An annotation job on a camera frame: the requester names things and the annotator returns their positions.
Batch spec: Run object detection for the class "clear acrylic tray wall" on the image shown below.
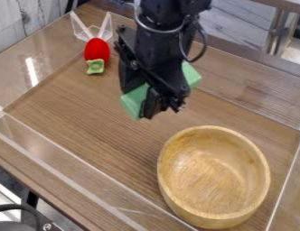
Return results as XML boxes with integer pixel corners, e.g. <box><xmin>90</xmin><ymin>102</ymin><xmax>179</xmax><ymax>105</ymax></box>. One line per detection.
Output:
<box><xmin>0</xmin><ymin>110</ymin><xmax>197</xmax><ymax>231</ymax></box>

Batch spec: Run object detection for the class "red strawberry toy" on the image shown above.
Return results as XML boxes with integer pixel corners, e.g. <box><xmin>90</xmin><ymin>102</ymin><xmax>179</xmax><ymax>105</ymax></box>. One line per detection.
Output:
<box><xmin>84</xmin><ymin>38</ymin><xmax>111</xmax><ymax>75</ymax></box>

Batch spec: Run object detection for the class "clear acrylic corner bracket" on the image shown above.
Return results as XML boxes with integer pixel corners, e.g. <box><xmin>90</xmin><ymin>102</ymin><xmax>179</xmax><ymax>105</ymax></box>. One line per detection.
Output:
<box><xmin>69</xmin><ymin>12</ymin><xmax>113</xmax><ymax>42</ymax></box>

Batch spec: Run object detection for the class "green rectangular block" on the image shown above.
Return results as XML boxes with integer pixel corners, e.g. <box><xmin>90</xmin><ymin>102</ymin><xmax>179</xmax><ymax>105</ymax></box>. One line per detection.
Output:
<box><xmin>120</xmin><ymin>62</ymin><xmax>203</xmax><ymax>120</ymax></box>

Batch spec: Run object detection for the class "black cable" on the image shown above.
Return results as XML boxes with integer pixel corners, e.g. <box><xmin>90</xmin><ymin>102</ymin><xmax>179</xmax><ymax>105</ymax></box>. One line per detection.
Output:
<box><xmin>0</xmin><ymin>203</ymin><xmax>42</xmax><ymax>231</ymax></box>

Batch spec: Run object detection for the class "brown wooden bowl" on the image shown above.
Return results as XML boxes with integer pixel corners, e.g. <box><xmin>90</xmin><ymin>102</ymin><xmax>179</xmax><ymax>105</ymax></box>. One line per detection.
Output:
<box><xmin>157</xmin><ymin>125</ymin><xmax>271</xmax><ymax>229</ymax></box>

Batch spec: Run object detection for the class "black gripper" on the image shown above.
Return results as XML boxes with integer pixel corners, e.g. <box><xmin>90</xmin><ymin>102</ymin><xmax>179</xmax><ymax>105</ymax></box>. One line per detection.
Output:
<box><xmin>116</xmin><ymin>15</ymin><xmax>207</xmax><ymax>119</ymax></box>

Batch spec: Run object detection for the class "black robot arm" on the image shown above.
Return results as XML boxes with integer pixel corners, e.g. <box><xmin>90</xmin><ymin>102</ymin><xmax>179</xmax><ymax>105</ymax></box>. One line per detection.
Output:
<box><xmin>116</xmin><ymin>0</ymin><xmax>212</xmax><ymax>120</ymax></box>

